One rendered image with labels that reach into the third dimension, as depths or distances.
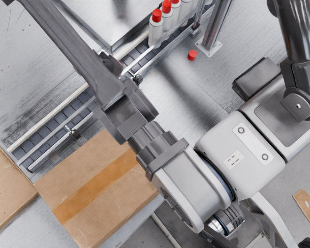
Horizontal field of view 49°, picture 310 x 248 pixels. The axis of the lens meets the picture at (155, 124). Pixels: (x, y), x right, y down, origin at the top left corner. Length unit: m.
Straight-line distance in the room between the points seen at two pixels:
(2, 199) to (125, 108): 0.79
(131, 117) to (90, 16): 0.89
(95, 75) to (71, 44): 0.07
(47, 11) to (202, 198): 0.44
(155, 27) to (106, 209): 0.66
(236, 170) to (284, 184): 1.71
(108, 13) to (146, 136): 0.93
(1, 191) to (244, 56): 1.08
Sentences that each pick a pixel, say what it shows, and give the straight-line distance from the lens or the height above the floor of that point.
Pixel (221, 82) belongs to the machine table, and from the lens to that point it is 1.42.
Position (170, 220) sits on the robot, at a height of 0.24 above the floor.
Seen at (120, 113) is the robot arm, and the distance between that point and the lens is 0.66.
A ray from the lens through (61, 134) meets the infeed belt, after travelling 1.28.
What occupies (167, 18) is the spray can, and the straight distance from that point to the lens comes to 1.29.
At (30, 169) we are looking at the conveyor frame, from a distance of 1.28.
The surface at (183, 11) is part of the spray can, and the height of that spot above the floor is 0.98.
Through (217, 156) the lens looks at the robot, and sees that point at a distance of 0.59.
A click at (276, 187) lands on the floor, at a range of 2.27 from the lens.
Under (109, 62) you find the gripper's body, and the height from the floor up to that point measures 1.03.
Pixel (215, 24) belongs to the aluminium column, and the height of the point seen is 1.01.
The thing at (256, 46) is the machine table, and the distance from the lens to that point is 1.54.
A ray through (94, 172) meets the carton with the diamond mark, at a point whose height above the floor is 1.12.
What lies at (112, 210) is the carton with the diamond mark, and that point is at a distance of 0.97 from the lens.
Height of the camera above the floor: 2.08
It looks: 72 degrees down
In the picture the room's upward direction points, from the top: 9 degrees clockwise
